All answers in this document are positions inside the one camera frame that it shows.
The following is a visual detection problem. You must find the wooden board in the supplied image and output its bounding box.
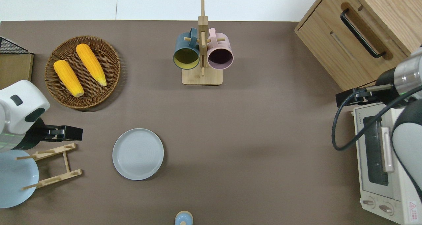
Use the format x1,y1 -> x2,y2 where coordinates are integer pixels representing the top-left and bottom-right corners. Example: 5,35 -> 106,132
0,53 -> 34,90

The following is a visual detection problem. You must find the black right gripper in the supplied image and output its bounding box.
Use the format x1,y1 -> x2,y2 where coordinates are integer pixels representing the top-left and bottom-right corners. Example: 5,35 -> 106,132
336,85 -> 379,107

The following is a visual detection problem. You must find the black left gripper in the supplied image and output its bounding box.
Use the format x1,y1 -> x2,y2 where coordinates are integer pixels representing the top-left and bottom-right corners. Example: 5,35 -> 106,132
41,125 -> 83,142

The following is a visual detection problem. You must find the dark blue mug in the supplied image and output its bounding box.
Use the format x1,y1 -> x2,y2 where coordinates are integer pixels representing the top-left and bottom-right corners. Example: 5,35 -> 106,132
173,28 -> 201,70

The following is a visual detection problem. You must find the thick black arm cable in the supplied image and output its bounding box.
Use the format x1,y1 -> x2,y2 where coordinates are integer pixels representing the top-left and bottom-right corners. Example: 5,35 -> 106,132
331,85 -> 422,151

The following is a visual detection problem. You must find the brown wicker basket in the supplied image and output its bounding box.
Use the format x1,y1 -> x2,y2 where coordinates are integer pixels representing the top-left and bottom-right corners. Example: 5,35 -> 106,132
45,36 -> 121,109

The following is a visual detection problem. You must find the white oven door handle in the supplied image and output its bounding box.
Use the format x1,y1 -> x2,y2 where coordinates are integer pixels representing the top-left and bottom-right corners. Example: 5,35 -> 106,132
381,127 -> 395,173

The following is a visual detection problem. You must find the yellow corn cob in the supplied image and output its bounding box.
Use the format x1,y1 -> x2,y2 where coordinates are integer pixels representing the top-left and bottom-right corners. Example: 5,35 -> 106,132
53,60 -> 84,98
76,43 -> 107,87

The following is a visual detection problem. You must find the pink mug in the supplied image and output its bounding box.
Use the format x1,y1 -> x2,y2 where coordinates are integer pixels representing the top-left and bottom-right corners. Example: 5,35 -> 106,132
206,28 -> 234,70

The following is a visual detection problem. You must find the white toaster oven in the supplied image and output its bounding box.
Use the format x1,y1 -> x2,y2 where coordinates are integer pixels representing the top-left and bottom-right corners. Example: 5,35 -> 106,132
353,101 -> 422,225

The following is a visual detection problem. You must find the wooden mug tree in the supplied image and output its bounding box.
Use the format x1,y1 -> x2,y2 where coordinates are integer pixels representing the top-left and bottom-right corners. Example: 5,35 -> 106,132
182,0 -> 226,86

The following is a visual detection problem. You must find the black wire basket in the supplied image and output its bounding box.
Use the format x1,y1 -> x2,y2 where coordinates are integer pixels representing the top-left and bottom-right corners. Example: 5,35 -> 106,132
0,36 -> 29,54

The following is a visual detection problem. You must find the gray round plate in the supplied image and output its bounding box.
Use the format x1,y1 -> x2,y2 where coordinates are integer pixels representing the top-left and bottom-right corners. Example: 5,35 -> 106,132
112,128 -> 164,181

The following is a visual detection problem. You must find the black drawer handle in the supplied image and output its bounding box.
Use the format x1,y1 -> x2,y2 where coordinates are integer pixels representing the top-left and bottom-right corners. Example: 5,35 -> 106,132
340,9 -> 386,58

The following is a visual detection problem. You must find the light blue plate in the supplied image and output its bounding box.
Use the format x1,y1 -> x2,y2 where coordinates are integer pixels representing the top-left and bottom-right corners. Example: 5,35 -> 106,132
0,150 -> 39,209

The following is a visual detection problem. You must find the brown table mat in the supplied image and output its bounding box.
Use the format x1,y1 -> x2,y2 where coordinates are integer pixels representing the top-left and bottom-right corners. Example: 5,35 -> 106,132
0,20 -> 396,225

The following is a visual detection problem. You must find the wooden drawer cabinet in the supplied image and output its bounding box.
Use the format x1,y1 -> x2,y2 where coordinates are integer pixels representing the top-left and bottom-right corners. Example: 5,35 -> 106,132
294,0 -> 422,92

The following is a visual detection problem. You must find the wooden dish rack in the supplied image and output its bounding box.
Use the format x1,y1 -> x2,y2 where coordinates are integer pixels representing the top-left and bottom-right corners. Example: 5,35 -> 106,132
16,143 -> 83,190

